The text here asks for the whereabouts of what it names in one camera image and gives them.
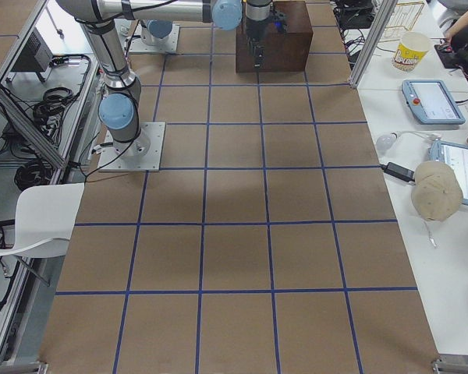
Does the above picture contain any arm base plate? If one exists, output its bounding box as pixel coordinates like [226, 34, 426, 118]
[126, 19, 179, 55]
[97, 122, 165, 172]

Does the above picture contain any gold wire rack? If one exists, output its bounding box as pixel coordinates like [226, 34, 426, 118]
[380, 1, 425, 42]

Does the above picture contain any popcorn paper bucket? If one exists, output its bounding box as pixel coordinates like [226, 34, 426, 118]
[392, 31, 432, 72]

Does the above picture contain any beige cap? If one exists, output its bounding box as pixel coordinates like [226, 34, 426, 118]
[411, 161, 463, 221]

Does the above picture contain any white chair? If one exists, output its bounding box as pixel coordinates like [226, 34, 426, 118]
[0, 183, 84, 259]

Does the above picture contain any white light bulb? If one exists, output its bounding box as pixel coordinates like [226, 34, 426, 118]
[375, 132, 399, 153]

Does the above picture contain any black power adapter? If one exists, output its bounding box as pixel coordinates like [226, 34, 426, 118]
[380, 162, 415, 183]

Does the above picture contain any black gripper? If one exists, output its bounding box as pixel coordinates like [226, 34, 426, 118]
[246, 9, 287, 69]

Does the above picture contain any blue teach pendant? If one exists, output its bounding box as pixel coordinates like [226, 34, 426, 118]
[429, 140, 468, 206]
[401, 79, 466, 125]

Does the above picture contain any aluminium frame post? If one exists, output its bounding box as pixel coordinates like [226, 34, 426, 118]
[349, 0, 398, 89]

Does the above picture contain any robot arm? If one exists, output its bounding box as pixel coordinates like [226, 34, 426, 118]
[126, 26, 266, 170]

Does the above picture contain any dark wooden drawer cabinet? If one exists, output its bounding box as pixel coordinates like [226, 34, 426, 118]
[236, 1, 314, 73]

